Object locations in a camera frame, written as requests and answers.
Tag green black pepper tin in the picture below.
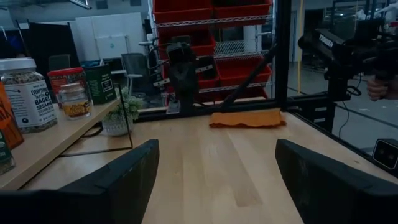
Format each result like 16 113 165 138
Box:
83 63 118 106

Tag black floor box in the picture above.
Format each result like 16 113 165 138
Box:
371 138 398 170

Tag black office chair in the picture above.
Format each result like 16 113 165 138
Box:
120 52 150 97

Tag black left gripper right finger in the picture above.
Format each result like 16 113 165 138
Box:
275 139 398 224

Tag green label spice jar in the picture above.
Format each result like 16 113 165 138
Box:
0 129 16 175

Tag everything bagel seasoning jar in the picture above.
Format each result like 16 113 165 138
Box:
0 57 59 134

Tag white partition board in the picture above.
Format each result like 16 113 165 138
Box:
70 12 147 62

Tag orange folded cloth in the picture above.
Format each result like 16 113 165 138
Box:
208 108 287 129

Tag person's hand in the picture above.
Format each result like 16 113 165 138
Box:
366 76 398 102

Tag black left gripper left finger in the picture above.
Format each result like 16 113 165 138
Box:
0 139 160 224

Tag green potted succulent plant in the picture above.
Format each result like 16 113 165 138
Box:
101 86 144 137

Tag smoked paprika tin red lid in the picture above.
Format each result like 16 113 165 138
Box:
47 67 88 110

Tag orange taco seasoning mix packet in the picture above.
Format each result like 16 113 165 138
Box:
0 81 25 151

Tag wooden shelf black metal frame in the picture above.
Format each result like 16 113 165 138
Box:
0 83 134 191

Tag wire rack red bins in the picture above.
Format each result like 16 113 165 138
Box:
150 0 274 105

